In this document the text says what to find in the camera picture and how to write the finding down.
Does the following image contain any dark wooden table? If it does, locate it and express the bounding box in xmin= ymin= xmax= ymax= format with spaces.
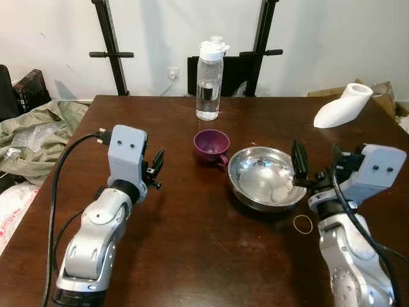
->
xmin=0 ymin=95 xmax=409 ymax=307

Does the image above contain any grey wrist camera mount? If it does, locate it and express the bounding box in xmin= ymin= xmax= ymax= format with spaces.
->
xmin=107 ymin=125 xmax=149 ymax=186
xmin=344 ymin=144 xmax=408 ymax=207

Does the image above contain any black chair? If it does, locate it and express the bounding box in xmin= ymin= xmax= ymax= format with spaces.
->
xmin=187 ymin=56 xmax=254 ymax=97

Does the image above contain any white boot-shaped plastic shell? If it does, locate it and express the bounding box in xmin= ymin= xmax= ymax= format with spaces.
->
xmin=313 ymin=83 xmax=374 ymax=129

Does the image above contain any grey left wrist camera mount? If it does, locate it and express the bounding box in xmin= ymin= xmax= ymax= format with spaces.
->
xmin=107 ymin=125 xmax=149 ymax=186

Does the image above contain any black tripod stand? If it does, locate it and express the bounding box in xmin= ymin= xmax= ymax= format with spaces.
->
xmin=238 ymin=0 xmax=284 ymax=98
xmin=89 ymin=0 xmax=135 ymax=97

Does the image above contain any shiny steel bowl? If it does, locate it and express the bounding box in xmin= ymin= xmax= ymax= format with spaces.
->
xmin=228 ymin=146 xmax=309 ymax=212

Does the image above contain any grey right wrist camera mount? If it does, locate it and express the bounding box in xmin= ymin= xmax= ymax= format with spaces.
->
xmin=344 ymin=144 xmax=408 ymax=207

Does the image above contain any yellow rubber band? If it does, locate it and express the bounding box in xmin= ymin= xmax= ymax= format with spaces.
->
xmin=293 ymin=215 xmax=314 ymax=234

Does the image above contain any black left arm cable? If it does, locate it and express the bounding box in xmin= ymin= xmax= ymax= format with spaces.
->
xmin=42 ymin=130 xmax=111 ymax=307

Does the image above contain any olive green sack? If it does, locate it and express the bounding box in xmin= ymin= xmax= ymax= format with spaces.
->
xmin=0 ymin=100 xmax=88 ymax=187

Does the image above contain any brown cardboard box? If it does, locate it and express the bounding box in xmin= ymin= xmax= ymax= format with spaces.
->
xmin=307 ymin=79 xmax=398 ymax=120

